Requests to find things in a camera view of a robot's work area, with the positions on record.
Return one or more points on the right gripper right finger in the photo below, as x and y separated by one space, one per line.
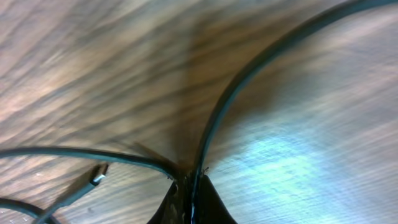
209 208

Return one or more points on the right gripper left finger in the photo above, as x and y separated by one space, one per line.
173 207

